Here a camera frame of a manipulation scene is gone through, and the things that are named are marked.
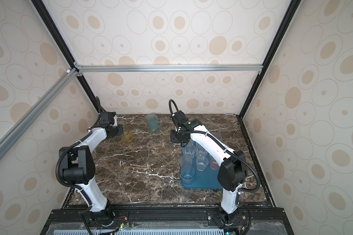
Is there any tall clear textured cup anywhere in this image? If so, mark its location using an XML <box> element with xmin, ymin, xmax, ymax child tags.
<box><xmin>195</xmin><ymin>144</ymin><xmax>207</xmax><ymax>158</ymax></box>

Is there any left black frame post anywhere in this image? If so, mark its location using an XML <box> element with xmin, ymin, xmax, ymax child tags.
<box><xmin>30</xmin><ymin>0</ymin><xmax>105</xmax><ymax>113</ymax></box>

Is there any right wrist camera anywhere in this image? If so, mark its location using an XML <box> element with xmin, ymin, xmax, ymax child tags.
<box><xmin>171</xmin><ymin>110</ymin><xmax>188</xmax><ymax>130</ymax></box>

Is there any clear textured cup front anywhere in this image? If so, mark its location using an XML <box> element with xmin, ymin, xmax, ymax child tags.
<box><xmin>196</xmin><ymin>156</ymin><xmax>209</xmax><ymax>172</ymax></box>

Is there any teal plastic tray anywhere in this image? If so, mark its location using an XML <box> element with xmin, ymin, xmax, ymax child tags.
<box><xmin>181</xmin><ymin>142</ymin><xmax>222</xmax><ymax>190</ymax></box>

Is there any frosted grey cup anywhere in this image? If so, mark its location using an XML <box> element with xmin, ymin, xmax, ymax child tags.
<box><xmin>179</xmin><ymin>156</ymin><xmax>186</xmax><ymax>167</ymax></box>

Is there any black frame post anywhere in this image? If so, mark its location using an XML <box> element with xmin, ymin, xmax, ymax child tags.
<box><xmin>30</xmin><ymin>0</ymin><xmax>105</xmax><ymax>113</ymax></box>
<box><xmin>237</xmin><ymin>0</ymin><xmax>302</xmax><ymax>120</ymax></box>

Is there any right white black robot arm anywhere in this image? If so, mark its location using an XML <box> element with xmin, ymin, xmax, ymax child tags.
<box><xmin>168</xmin><ymin>99</ymin><xmax>261</xmax><ymax>221</ymax></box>

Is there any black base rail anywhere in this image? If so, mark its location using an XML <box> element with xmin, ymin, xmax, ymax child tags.
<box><xmin>41</xmin><ymin>206</ymin><xmax>293</xmax><ymax>235</ymax></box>

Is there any yellow plastic cup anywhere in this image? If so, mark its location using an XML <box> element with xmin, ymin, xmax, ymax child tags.
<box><xmin>122</xmin><ymin>126</ymin><xmax>133</xmax><ymax>143</ymax></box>

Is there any right black frame post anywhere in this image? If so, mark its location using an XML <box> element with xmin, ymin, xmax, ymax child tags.
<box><xmin>237</xmin><ymin>0</ymin><xmax>302</xmax><ymax>120</ymax></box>

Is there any blue frosted cup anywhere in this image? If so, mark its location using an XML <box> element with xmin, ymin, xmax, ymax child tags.
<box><xmin>180</xmin><ymin>164</ymin><xmax>196</xmax><ymax>185</ymax></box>

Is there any left diagonal aluminium bar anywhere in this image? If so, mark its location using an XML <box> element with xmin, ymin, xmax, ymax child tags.
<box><xmin>0</xmin><ymin>68</ymin><xmax>77</xmax><ymax>160</ymax></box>

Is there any horizontal aluminium frame bar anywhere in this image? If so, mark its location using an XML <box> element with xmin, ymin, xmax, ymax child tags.
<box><xmin>77</xmin><ymin>64</ymin><xmax>263</xmax><ymax>72</ymax></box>

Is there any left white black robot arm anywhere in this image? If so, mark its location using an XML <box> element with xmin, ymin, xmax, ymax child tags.
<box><xmin>55</xmin><ymin>108</ymin><xmax>123</xmax><ymax>213</ymax></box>

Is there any clear faceted cup front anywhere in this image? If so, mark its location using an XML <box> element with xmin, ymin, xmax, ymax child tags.
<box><xmin>185</xmin><ymin>140</ymin><xmax>195</xmax><ymax>147</ymax></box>

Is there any clear faceted cup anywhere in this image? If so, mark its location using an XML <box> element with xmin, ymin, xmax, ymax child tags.
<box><xmin>212</xmin><ymin>133</ymin><xmax>222</xmax><ymax>141</ymax></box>
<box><xmin>185</xmin><ymin>140</ymin><xmax>195</xmax><ymax>147</ymax></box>

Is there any pink plastic cup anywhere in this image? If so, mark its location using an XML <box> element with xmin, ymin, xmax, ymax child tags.
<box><xmin>210</xmin><ymin>157</ymin><xmax>220</xmax><ymax>170</ymax></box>

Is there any green frosted cup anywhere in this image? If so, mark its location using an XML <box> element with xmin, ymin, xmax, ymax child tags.
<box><xmin>147</xmin><ymin>114</ymin><xmax>158</xmax><ymax>131</ymax></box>

